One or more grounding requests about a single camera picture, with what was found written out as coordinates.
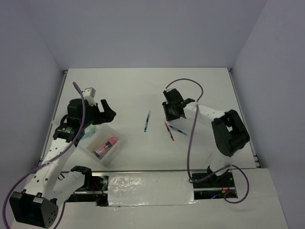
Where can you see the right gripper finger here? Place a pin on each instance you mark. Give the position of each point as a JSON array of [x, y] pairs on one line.
[[177, 112], [166, 108]]

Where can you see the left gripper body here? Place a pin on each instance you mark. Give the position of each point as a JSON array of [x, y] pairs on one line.
[[94, 116]]

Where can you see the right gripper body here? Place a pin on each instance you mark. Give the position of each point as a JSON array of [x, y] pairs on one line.
[[171, 106]]

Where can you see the green highlighter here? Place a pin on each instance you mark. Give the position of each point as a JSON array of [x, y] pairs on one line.
[[92, 129]]

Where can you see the blue pen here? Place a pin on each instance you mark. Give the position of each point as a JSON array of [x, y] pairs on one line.
[[147, 120], [178, 130]]

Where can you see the blue highlighter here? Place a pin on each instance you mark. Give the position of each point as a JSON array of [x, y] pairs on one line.
[[87, 135]]

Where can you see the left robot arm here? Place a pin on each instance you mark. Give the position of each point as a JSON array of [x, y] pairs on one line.
[[39, 202]]

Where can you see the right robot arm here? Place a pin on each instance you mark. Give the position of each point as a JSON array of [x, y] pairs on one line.
[[230, 133]]

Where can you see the red pen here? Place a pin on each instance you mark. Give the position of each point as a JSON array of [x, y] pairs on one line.
[[168, 129]]

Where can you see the pink highlighter in container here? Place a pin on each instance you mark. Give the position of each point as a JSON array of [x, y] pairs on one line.
[[111, 142]]

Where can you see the clear plastic container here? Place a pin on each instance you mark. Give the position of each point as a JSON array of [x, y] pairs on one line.
[[101, 143]]

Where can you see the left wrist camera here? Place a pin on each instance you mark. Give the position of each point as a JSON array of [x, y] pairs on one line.
[[89, 94]]

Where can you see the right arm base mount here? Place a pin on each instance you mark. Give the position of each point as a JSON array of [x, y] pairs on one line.
[[215, 187]]

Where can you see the right table rail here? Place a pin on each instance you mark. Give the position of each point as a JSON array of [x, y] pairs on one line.
[[256, 160]]

